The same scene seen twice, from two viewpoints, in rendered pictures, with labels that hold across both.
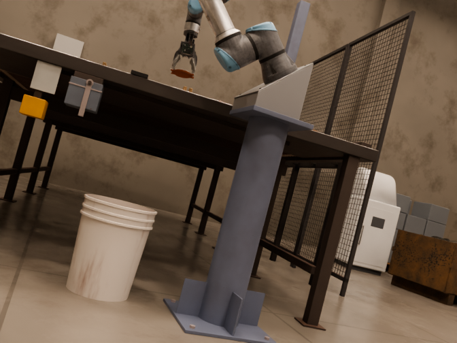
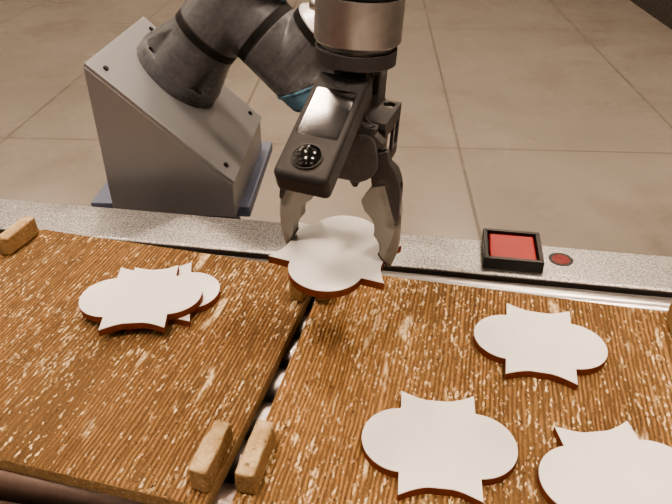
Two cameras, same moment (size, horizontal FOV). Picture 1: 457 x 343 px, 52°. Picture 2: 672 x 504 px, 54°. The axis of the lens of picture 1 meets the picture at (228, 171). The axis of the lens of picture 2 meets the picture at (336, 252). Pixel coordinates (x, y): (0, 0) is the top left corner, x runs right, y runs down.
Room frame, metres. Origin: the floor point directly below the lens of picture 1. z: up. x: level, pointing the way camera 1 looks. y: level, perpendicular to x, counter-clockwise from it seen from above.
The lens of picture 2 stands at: (2.84, 0.56, 1.40)
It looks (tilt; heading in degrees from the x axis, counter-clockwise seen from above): 33 degrees down; 203
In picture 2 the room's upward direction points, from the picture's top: straight up
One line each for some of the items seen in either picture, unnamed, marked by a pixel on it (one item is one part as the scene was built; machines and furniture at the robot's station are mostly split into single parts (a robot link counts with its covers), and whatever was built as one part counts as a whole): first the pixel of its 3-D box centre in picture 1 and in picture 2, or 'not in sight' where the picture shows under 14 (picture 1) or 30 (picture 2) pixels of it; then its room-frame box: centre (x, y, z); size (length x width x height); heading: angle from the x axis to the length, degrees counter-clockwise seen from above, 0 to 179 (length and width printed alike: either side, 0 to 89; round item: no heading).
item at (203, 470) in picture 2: not in sight; (211, 454); (2.54, 0.32, 0.95); 0.06 x 0.02 x 0.03; 8
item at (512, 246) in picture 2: not in sight; (511, 250); (2.07, 0.49, 0.92); 0.06 x 0.06 x 0.01; 13
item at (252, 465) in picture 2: not in sight; (256, 456); (2.53, 0.35, 0.95); 0.06 x 0.02 x 0.03; 10
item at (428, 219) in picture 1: (394, 233); not in sight; (7.32, -2.75, 0.57); 1.16 x 0.77 x 1.15; 110
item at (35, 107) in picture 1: (39, 89); not in sight; (1.98, 0.86, 0.74); 0.09 x 0.08 x 0.24; 103
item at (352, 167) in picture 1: (330, 239); not in sight; (2.33, -0.58, 0.43); 0.12 x 0.12 x 0.85; 13
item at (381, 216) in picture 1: (364, 218); not in sight; (6.21, -1.90, 0.65); 0.66 x 0.59 x 1.30; 18
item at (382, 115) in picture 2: (188, 44); (354, 109); (2.31, 0.35, 1.18); 0.09 x 0.08 x 0.12; 4
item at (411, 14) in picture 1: (300, 154); not in sight; (4.98, -0.70, 1.11); 3.04 x 0.03 x 2.21; 13
